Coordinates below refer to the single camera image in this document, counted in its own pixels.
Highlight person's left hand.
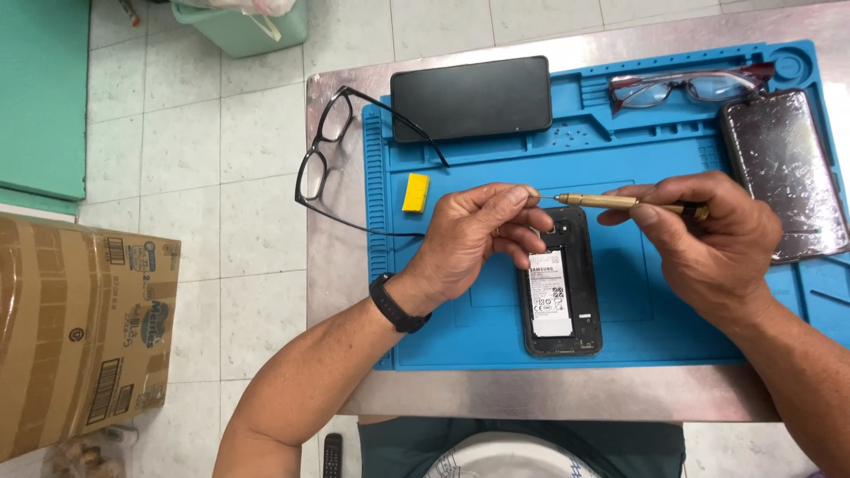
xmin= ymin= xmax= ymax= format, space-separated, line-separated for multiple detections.
xmin=398 ymin=183 xmax=556 ymax=315

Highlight person's right hand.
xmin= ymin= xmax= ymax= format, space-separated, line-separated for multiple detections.
xmin=596 ymin=170 xmax=785 ymax=328

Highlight brass precision screwdriver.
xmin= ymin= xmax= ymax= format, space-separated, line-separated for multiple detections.
xmin=537 ymin=192 xmax=711 ymax=222

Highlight yellow block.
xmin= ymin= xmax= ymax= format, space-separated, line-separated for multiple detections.
xmin=401 ymin=173 xmax=431 ymax=214

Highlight black wristband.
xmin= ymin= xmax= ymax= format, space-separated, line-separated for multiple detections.
xmin=369 ymin=271 xmax=433 ymax=335

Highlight blue silicone repair mat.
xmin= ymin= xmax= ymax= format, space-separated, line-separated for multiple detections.
xmin=361 ymin=40 xmax=850 ymax=372

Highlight cracked dark phone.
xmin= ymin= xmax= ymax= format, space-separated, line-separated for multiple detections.
xmin=718 ymin=88 xmax=850 ymax=266

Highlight opened black phone with battery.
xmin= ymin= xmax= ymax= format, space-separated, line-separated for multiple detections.
xmin=517 ymin=206 xmax=604 ymax=359

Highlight black smartphone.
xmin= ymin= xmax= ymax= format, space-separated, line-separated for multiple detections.
xmin=389 ymin=55 xmax=554 ymax=144

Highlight group of tiny screws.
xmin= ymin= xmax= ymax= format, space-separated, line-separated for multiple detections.
xmin=550 ymin=125 xmax=593 ymax=145

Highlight black-framed glasses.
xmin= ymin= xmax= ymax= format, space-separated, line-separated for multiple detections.
xmin=294 ymin=84 xmax=452 ymax=239

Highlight red-framed glasses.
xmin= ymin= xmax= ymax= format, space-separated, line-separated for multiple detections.
xmin=607 ymin=62 xmax=777 ymax=116

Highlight person's dark green shirt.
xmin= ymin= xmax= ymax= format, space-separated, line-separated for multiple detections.
xmin=357 ymin=416 xmax=687 ymax=478

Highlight black remote control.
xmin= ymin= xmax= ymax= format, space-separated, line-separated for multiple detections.
xmin=322 ymin=432 xmax=344 ymax=478

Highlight green plastic bin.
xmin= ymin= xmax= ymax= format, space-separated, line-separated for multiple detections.
xmin=170 ymin=0 xmax=310 ymax=60

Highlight white plastic bag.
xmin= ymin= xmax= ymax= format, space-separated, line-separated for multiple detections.
xmin=178 ymin=0 xmax=298 ymax=19

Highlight brown cardboard box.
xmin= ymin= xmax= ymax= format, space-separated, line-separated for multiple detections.
xmin=0 ymin=212 xmax=182 ymax=463

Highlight clear bag of brown items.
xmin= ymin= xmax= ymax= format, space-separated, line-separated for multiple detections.
xmin=41 ymin=427 xmax=142 ymax=478

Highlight green board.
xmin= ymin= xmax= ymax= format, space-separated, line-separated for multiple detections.
xmin=0 ymin=0 xmax=92 ymax=217

